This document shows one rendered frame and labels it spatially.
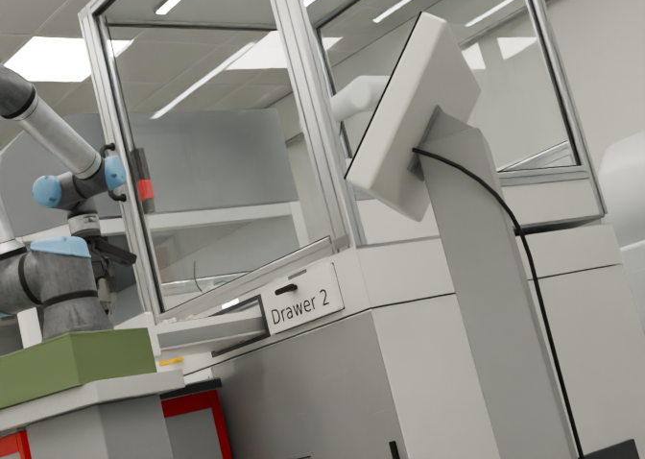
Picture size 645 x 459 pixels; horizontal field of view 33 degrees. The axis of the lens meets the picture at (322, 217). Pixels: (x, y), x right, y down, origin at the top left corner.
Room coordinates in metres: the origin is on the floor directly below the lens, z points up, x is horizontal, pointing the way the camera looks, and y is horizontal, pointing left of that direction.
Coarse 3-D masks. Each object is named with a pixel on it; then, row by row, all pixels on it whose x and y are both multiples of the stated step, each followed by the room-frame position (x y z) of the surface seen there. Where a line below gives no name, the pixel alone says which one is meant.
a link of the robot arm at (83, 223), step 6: (78, 216) 2.63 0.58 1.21; (84, 216) 2.64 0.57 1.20; (90, 216) 2.65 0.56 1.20; (96, 216) 2.66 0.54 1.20; (72, 222) 2.64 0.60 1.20; (78, 222) 2.63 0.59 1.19; (84, 222) 2.63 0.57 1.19; (90, 222) 2.64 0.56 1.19; (96, 222) 2.66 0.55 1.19; (72, 228) 2.64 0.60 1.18; (78, 228) 2.63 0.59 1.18; (84, 228) 2.63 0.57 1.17; (90, 228) 2.64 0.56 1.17; (96, 228) 2.65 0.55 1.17; (72, 234) 2.65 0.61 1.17
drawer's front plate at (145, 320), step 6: (150, 312) 2.59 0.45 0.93; (132, 318) 2.63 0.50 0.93; (138, 318) 2.61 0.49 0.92; (144, 318) 2.59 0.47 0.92; (150, 318) 2.59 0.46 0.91; (120, 324) 2.68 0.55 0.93; (126, 324) 2.66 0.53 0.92; (132, 324) 2.64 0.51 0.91; (138, 324) 2.61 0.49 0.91; (144, 324) 2.59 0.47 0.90; (150, 324) 2.58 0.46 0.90; (150, 330) 2.58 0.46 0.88; (150, 336) 2.58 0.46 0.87; (156, 336) 2.59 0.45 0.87; (156, 342) 2.59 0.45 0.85; (156, 348) 2.59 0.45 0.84; (156, 354) 2.58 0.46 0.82
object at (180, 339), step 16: (192, 320) 2.68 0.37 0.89; (208, 320) 2.71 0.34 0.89; (224, 320) 2.74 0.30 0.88; (240, 320) 2.76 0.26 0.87; (256, 320) 2.79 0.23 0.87; (160, 336) 2.61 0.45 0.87; (176, 336) 2.64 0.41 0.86; (192, 336) 2.67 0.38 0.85; (208, 336) 2.70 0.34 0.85; (224, 336) 2.73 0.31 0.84; (240, 336) 2.77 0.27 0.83; (256, 336) 2.89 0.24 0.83; (176, 352) 2.77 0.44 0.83; (192, 352) 2.89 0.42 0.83
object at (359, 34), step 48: (336, 0) 2.59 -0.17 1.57; (384, 0) 2.70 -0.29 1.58; (432, 0) 2.81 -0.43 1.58; (480, 0) 2.93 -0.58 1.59; (528, 0) 3.06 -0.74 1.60; (336, 48) 2.57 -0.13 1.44; (384, 48) 2.67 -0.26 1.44; (480, 48) 2.90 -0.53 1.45; (528, 48) 3.02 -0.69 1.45; (336, 96) 2.54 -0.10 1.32; (480, 96) 2.86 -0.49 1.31; (528, 96) 2.99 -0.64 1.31; (528, 144) 2.95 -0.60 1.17
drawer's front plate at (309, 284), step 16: (320, 272) 2.56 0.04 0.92; (272, 288) 2.72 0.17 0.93; (304, 288) 2.62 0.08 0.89; (320, 288) 2.58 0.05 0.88; (336, 288) 2.54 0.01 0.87; (272, 304) 2.73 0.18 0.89; (288, 304) 2.68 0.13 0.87; (320, 304) 2.59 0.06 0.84; (336, 304) 2.54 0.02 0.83; (272, 320) 2.75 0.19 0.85; (288, 320) 2.69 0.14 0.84; (304, 320) 2.64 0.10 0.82
